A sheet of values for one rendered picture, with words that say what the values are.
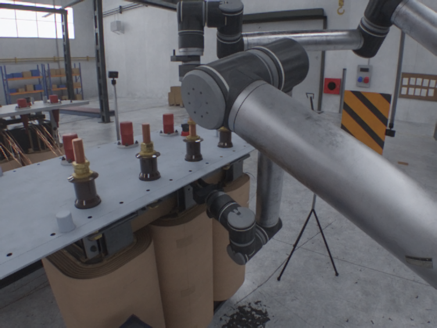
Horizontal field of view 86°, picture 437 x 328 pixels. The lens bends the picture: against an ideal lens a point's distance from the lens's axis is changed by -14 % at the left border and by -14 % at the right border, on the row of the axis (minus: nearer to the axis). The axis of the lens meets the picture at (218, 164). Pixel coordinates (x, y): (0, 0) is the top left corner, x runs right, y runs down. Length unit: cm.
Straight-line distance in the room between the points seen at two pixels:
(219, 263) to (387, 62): 488
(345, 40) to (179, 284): 147
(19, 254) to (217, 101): 58
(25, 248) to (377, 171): 77
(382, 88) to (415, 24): 445
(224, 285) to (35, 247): 147
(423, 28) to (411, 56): 1274
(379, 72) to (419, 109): 852
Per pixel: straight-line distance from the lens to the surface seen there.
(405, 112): 1412
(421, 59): 1412
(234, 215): 102
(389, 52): 580
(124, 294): 116
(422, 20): 137
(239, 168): 167
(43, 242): 76
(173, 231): 129
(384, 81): 577
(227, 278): 196
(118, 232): 105
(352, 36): 147
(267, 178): 97
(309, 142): 50
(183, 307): 162
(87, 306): 117
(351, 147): 51
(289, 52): 77
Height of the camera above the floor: 174
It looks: 19 degrees down
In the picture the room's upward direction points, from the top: straight up
